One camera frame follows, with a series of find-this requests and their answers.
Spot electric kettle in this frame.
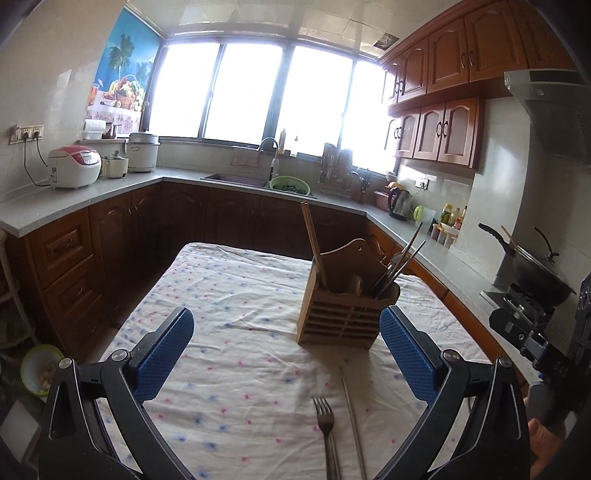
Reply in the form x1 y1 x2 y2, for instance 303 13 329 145
386 186 413 222

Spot kitchen sink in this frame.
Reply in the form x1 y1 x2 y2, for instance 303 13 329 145
200 172 271 189

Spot metal fork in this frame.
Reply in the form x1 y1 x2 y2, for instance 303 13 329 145
312 396 343 480

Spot green colander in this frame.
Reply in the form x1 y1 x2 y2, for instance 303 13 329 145
269 175 311 196

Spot black power cable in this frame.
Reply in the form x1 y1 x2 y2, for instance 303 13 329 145
20 137 52 188

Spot grey range hood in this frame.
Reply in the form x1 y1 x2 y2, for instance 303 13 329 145
496 68 591 286

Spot person's right hand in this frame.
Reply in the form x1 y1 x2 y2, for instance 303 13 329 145
528 417 563 480

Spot green bowl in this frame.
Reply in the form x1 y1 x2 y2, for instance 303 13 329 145
20 343 66 398

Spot white seasoning jars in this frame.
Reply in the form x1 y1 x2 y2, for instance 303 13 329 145
431 223 458 248

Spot white dotted tablecloth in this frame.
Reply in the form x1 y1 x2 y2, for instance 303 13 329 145
94 242 509 480

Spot wooden utensil holder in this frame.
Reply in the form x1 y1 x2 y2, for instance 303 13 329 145
295 237 402 350

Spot metal dish rack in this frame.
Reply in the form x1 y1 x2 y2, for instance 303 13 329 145
318 143 371 202

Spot kitchen faucet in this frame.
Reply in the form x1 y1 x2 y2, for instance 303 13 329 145
257 137 280 181

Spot white and pink rice cooker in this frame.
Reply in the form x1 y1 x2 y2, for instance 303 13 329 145
47 145 103 190

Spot wall poster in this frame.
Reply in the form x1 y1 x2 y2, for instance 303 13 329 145
87 6 163 136

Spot wooden spoon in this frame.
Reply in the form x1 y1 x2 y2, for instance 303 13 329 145
344 271 366 297

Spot black wok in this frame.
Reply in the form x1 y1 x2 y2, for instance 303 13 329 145
477 222 579 308

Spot small white cooker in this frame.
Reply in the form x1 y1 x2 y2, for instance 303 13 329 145
101 150 129 180

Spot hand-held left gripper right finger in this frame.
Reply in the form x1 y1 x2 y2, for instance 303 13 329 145
376 305 532 480

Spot gas stove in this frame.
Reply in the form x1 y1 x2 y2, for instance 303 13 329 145
480 281 557 325

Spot paper towel roll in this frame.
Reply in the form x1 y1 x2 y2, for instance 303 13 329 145
84 118 110 140

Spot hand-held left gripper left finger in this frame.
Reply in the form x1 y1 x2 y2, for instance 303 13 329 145
37 306 197 480

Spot kitchen window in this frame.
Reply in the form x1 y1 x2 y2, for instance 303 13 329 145
147 36 399 172

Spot brown wooden upper cabinets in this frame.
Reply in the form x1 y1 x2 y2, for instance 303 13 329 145
378 0 565 170

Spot tall white cooker pot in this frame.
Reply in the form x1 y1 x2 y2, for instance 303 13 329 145
126 131 161 174

